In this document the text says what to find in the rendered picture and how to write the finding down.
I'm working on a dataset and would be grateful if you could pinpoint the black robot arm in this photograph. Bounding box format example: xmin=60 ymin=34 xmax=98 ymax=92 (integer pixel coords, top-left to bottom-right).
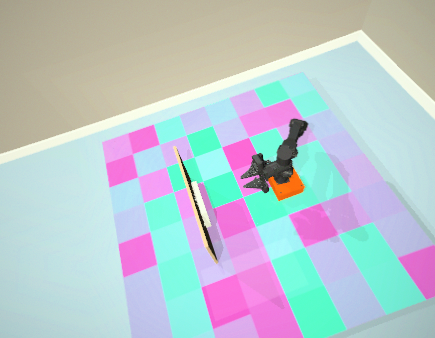
xmin=273 ymin=119 xmax=309 ymax=185

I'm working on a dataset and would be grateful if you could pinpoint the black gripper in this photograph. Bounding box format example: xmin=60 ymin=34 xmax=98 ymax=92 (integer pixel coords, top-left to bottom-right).
xmin=240 ymin=154 xmax=279 ymax=194

